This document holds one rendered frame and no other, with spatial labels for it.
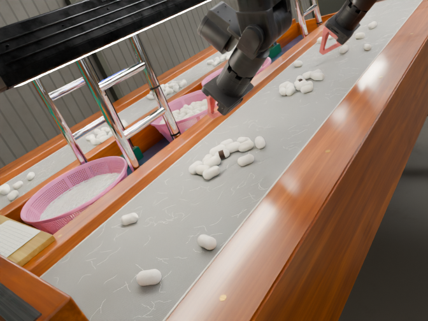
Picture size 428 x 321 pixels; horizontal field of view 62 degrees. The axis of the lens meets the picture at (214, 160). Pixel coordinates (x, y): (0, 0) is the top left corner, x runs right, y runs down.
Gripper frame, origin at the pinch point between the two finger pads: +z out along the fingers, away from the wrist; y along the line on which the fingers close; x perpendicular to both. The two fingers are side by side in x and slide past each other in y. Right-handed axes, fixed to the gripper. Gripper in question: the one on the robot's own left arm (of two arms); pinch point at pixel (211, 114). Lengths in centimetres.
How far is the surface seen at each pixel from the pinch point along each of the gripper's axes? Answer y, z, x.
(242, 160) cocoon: 6.5, -2.7, 11.7
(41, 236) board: 37.2, 16.6, -6.2
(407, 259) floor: -46, 35, 78
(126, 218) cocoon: 26.8, 7.8, 3.2
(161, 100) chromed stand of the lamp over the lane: -2.7, 11.2, -13.3
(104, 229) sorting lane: 29.3, 12.9, 1.3
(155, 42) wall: -142, 129, -102
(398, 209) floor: -73, 42, 73
